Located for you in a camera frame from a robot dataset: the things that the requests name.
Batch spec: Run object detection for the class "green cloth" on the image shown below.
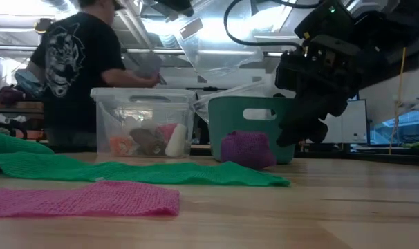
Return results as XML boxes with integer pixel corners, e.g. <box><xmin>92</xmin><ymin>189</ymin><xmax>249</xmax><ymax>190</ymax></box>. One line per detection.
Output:
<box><xmin>401</xmin><ymin>140</ymin><xmax>419</xmax><ymax>156</ymax></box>

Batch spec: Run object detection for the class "wooden workbench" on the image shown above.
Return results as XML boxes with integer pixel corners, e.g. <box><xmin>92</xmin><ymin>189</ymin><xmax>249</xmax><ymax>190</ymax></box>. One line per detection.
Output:
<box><xmin>0</xmin><ymin>100</ymin><xmax>44</xmax><ymax>146</ymax></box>

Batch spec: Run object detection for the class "clear plastic storage bin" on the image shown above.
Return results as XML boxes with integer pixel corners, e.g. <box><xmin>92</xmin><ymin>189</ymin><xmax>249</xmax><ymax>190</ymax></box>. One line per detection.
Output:
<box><xmin>91</xmin><ymin>86</ymin><xmax>196</xmax><ymax>158</ymax></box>

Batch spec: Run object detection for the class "yellow cable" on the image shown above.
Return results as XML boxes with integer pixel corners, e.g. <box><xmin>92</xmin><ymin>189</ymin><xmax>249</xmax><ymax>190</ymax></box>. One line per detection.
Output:
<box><xmin>389</xmin><ymin>46</ymin><xmax>407</xmax><ymax>156</ymax></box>

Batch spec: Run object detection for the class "brown bandage roll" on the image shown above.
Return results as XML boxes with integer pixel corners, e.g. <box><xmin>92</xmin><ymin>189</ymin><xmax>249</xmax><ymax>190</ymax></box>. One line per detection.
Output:
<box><xmin>129</xmin><ymin>127</ymin><xmax>167</xmax><ymax>156</ymax></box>

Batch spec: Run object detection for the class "ceiling light bar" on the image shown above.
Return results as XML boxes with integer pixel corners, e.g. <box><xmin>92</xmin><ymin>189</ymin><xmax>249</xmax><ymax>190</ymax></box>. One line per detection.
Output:
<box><xmin>0</xmin><ymin>44</ymin><xmax>283</xmax><ymax>58</ymax></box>

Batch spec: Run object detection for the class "blue screen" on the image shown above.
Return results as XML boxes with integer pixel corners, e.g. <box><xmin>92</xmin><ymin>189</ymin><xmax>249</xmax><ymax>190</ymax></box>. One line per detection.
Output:
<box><xmin>370</xmin><ymin>109</ymin><xmax>419</xmax><ymax>145</ymax></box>

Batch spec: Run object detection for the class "colourful cloth pile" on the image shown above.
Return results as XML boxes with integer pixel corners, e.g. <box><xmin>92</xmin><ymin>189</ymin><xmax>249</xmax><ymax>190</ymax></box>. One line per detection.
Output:
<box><xmin>0</xmin><ymin>113</ymin><xmax>46</xmax><ymax>141</ymax></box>

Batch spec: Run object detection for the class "dark purple cloth bundle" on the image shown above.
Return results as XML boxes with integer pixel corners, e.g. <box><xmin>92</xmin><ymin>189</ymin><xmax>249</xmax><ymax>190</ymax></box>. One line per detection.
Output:
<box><xmin>0</xmin><ymin>86</ymin><xmax>26</xmax><ymax>106</ymax></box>

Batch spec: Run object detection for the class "red bandage roll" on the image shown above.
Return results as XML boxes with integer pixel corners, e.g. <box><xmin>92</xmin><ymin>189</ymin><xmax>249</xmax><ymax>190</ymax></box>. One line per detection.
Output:
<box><xmin>157</xmin><ymin>123</ymin><xmax>178</xmax><ymax>146</ymax></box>

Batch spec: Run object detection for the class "black yellow ceiling device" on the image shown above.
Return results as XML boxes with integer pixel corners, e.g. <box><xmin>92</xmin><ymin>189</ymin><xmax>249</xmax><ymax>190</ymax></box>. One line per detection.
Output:
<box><xmin>34</xmin><ymin>17</ymin><xmax>55</xmax><ymax>34</ymax></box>

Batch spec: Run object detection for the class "whiteboard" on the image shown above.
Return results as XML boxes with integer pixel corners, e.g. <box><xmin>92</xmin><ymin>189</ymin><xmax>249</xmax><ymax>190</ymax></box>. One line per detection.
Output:
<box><xmin>322</xmin><ymin>99</ymin><xmax>369</xmax><ymax>145</ymax></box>

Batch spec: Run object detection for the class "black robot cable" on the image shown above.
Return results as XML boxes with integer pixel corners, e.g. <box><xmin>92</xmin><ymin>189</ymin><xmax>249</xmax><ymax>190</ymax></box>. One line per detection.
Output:
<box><xmin>223</xmin><ymin>0</ymin><xmax>306</xmax><ymax>51</ymax></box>

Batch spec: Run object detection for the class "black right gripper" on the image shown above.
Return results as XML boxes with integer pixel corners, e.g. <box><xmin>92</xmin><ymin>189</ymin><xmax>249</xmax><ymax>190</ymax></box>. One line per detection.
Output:
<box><xmin>274</xmin><ymin>34</ymin><xmax>362</xmax><ymax>147</ymax></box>

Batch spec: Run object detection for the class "blue cloth pile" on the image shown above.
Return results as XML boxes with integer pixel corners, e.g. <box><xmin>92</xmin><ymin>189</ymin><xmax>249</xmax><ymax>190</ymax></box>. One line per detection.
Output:
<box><xmin>14</xmin><ymin>68</ymin><xmax>44</xmax><ymax>100</ymax></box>

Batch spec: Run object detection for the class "grey item in person's hand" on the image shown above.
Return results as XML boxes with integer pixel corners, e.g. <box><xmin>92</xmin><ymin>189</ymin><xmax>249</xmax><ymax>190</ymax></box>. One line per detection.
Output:
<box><xmin>135</xmin><ymin>53</ymin><xmax>164</xmax><ymax>84</ymax></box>

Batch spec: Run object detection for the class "pink elastic bandage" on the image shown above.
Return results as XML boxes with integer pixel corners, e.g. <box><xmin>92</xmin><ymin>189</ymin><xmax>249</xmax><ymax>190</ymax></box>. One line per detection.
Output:
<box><xmin>0</xmin><ymin>181</ymin><xmax>181</xmax><ymax>219</ymax></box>

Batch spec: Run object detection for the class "purple elastic bandage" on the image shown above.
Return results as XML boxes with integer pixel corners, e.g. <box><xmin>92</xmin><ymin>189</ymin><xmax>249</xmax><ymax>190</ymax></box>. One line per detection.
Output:
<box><xmin>220</xmin><ymin>130</ymin><xmax>278</xmax><ymax>170</ymax></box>

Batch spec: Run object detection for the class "teal plastic bin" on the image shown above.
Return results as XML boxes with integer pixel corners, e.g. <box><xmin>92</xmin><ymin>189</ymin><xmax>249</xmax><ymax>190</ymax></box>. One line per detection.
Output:
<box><xmin>207</xmin><ymin>95</ymin><xmax>297</xmax><ymax>165</ymax></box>

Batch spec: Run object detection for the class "white bandage roll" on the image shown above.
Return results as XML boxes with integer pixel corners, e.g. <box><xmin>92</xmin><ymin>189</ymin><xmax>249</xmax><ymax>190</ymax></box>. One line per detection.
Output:
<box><xmin>165</xmin><ymin>123</ymin><xmax>188</xmax><ymax>158</ymax></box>

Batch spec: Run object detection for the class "clear zip bag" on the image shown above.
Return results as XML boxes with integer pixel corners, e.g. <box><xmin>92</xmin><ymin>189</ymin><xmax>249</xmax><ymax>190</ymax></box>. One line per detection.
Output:
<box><xmin>140</xmin><ymin>0</ymin><xmax>269</xmax><ymax>82</ymax></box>

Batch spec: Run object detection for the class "orange bandage roll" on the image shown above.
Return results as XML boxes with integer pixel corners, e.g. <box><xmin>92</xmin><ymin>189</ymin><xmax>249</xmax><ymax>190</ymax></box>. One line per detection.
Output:
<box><xmin>109</xmin><ymin>135</ymin><xmax>136</xmax><ymax>156</ymax></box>

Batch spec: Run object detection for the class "person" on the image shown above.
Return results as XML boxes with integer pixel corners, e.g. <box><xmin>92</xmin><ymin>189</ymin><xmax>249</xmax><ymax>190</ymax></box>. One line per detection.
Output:
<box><xmin>25</xmin><ymin>0</ymin><xmax>162</xmax><ymax>148</ymax></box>

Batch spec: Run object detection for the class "green elastic bandage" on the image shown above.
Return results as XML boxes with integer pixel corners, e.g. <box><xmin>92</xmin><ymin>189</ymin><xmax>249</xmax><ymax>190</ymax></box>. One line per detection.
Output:
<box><xmin>0</xmin><ymin>131</ymin><xmax>292</xmax><ymax>187</ymax></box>

